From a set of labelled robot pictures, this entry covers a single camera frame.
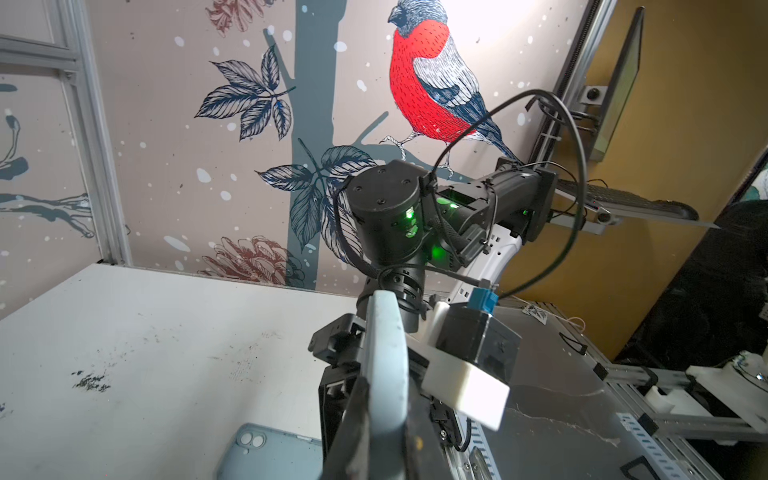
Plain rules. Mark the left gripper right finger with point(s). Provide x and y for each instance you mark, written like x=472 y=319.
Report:
x=424 y=457

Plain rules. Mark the black monitor outside cell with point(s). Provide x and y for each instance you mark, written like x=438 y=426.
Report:
x=615 y=95

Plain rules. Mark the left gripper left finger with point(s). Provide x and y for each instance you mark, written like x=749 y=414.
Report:
x=345 y=428

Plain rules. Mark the light blue case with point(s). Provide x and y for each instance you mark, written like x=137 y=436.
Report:
x=258 y=452
x=386 y=368

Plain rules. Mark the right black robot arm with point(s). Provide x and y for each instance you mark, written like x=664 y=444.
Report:
x=428 y=242

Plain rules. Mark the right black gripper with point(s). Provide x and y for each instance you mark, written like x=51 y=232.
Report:
x=340 y=345

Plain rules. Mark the aluminium front rail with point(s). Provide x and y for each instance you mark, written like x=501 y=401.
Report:
x=671 y=408

